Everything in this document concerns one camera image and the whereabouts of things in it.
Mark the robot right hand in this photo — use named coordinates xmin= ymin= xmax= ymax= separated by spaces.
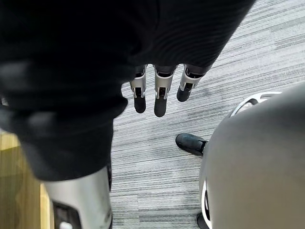
xmin=0 ymin=0 xmax=256 ymax=229

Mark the silver robot leg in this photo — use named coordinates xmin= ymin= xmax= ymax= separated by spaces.
xmin=198 ymin=82 xmax=305 ymax=229

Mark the dark robot foot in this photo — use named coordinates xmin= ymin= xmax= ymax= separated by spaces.
xmin=175 ymin=133 xmax=209 ymax=157

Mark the light wooden board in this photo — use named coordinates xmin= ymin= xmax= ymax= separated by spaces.
xmin=0 ymin=128 xmax=57 ymax=229

